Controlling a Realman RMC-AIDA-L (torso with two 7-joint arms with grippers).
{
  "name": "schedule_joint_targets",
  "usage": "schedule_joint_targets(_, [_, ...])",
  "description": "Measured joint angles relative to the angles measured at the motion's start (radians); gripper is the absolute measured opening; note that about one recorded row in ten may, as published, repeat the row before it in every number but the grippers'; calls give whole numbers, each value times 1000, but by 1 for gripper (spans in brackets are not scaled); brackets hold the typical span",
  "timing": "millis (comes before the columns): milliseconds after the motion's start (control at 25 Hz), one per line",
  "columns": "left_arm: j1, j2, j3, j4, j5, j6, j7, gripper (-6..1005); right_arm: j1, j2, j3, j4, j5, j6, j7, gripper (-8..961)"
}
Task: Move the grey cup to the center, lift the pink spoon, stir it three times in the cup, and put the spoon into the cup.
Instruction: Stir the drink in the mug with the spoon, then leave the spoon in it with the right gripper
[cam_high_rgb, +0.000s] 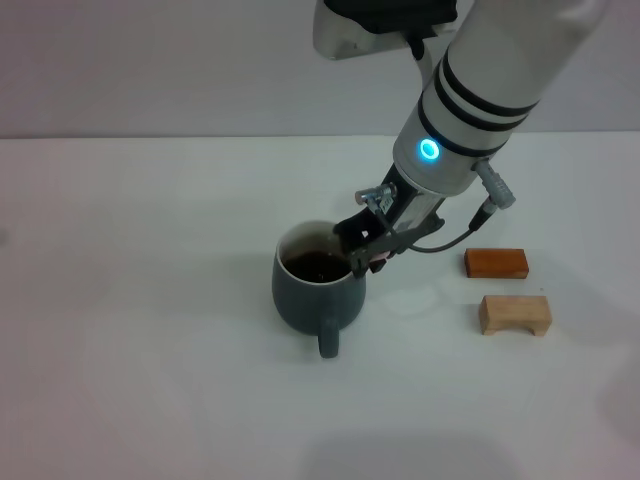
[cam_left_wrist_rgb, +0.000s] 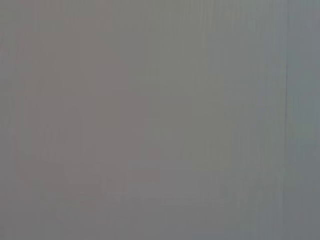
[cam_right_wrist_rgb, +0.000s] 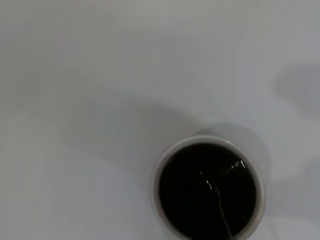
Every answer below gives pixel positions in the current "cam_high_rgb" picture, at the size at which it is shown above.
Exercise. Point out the orange wooden block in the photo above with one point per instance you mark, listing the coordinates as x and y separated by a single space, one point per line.
495 263

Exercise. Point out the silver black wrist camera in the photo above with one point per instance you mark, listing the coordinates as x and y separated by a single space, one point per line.
380 25

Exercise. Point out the dark coffee liquid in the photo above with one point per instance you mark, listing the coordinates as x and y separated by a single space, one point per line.
312 267

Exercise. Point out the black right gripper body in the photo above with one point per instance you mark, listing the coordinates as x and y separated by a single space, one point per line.
410 205

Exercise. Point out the grey ceramic mug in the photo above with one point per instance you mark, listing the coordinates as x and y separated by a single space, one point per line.
310 305

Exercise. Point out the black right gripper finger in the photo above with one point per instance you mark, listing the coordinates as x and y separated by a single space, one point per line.
380 247
357 232

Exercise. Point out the light wooden spoon rest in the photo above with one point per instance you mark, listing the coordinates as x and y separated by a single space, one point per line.
505 312

